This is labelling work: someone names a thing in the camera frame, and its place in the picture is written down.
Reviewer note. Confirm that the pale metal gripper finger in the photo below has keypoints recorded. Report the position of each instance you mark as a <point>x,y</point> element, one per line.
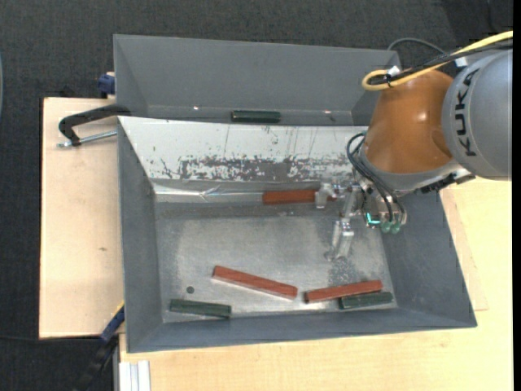
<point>325,196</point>
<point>344,240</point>

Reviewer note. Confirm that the red-brown flat block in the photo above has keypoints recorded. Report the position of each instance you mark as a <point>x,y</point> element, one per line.
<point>288,197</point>
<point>254,282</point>
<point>344,291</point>

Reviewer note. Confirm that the dark green flat block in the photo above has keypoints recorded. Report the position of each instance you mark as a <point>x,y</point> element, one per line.
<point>200,308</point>
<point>365,300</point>
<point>255,116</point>

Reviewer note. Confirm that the grey metal bin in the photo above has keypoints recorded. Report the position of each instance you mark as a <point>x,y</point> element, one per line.
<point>252,242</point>

